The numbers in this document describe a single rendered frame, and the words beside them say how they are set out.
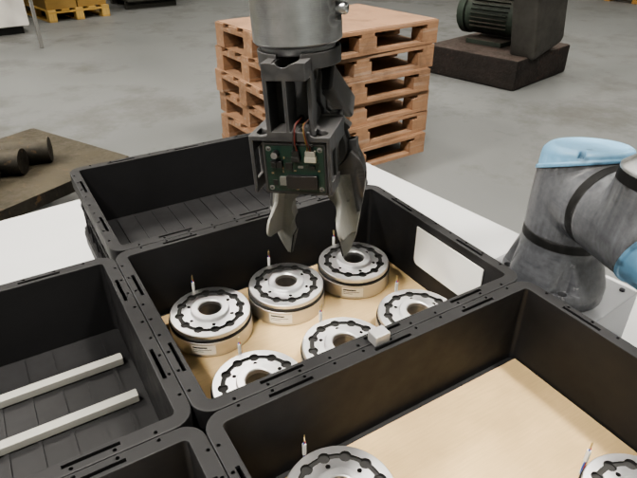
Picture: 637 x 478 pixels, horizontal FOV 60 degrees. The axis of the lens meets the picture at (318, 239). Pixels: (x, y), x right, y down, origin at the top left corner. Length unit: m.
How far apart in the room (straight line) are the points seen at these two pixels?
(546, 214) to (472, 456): 0.36
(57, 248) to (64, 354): 0.52
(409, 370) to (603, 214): 0.30
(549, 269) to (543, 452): 0.30
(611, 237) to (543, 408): 0.21
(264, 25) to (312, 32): 0.04
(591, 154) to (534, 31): 4.13
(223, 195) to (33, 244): 0.43
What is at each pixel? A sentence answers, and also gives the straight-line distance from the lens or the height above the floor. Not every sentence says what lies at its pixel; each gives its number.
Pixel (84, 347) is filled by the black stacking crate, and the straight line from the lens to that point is 0.76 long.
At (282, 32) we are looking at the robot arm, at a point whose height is 1.22.
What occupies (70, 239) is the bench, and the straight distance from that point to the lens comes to 1.27.
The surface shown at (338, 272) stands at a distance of 0.78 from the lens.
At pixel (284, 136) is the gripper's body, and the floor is 1.14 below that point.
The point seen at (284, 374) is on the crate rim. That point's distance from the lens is 0.53.
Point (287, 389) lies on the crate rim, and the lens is 0.52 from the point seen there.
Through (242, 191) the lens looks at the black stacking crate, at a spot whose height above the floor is 0.83.
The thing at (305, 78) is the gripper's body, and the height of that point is 1.19.
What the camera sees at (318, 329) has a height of 0.86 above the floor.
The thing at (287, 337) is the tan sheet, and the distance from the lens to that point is 0.71.
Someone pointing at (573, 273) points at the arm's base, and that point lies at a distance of 0.85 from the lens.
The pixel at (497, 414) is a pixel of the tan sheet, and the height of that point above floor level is 0.83.
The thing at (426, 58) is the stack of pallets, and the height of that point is 0.56.
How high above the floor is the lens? 1.30
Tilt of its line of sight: 31 degrees down
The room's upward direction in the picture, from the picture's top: straight up
